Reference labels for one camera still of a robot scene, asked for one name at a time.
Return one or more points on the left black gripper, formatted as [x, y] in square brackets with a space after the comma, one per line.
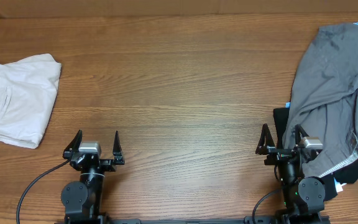
[110, 165]

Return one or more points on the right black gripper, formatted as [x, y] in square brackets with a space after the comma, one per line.
[282, 154]

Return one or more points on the grey shorts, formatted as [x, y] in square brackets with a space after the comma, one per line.
[324, 98]

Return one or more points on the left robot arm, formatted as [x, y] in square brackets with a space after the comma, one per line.
[82, 199]

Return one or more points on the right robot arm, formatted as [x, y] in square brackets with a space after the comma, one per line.
[303, 196]

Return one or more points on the black polo shirt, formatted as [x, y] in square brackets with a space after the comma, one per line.
[333, 181]

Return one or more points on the folded white shorts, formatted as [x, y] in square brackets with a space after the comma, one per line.
[28, 90]

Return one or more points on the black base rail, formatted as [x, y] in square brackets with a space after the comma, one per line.
[245, 220]

